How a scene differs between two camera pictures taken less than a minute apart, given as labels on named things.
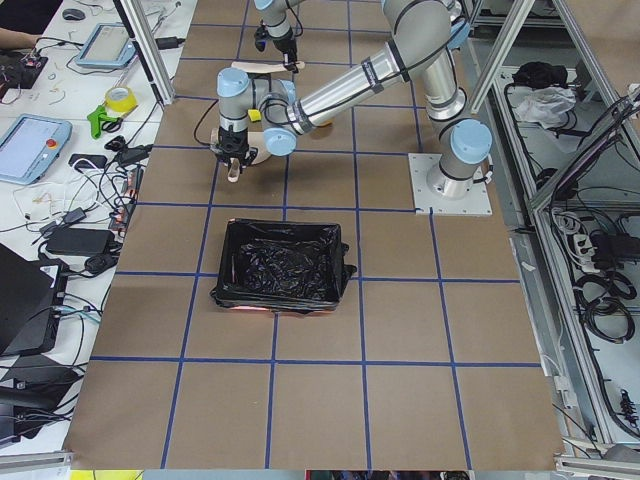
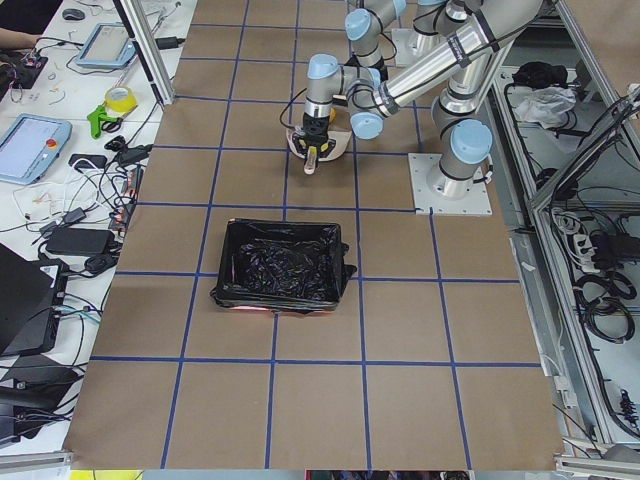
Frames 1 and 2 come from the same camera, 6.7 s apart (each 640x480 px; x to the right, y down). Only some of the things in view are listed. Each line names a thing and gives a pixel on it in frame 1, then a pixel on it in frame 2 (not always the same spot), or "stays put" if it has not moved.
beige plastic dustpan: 255,140 -> 337,143
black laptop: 32,296 stays put
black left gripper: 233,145 -> 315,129
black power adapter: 168,43 stays put
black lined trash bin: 286,266 stays put
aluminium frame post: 147,51 stays put
